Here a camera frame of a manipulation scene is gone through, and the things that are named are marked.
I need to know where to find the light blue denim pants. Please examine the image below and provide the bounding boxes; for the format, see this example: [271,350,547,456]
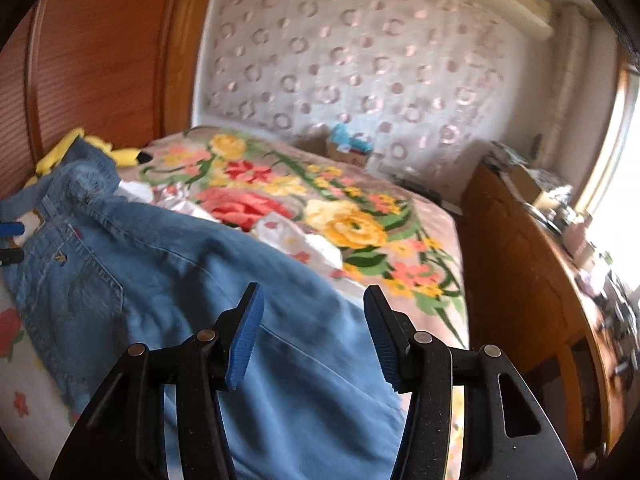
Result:
[0,140,408,480]

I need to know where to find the yellow plush toy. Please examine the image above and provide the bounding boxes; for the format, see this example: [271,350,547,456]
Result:
[25,129,153,186]

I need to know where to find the wooden wardrobe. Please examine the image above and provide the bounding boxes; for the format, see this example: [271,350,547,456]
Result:
[0,0,221,201]

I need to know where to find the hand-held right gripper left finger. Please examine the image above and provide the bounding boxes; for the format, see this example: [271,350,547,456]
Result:
[50,282,266,480]

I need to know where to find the strawberry print bed sheet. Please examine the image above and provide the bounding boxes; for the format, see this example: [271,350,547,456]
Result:
[0,280,83,461]

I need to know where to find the small cardboard box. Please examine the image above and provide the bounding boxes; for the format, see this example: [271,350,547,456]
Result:
[325,137,373,167]

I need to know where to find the window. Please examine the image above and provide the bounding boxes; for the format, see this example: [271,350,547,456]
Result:
[575,60,640,261]

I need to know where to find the circle pattern curtain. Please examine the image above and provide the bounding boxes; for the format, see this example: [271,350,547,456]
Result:
[192,0,551,161]

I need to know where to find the floral blanket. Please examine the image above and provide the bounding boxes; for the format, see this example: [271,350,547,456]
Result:
[115,127,471,480]

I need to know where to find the blue packet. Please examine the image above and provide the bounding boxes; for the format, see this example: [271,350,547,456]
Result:
[330,124,373,153]

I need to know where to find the long wooden cabinet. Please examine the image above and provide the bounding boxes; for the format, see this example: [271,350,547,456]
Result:
[457,160,626,456]

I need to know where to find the clutter of small items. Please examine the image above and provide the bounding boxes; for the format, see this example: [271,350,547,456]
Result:
[482,135,640,386]

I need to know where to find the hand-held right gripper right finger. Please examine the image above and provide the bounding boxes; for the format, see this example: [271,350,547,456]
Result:
[363,285,581,480]

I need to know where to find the white duct pipe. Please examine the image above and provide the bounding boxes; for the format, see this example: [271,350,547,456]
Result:
[547,5,591,151]

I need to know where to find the flat cardboard box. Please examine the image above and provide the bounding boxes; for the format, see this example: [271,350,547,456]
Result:
[500,165,545,202]

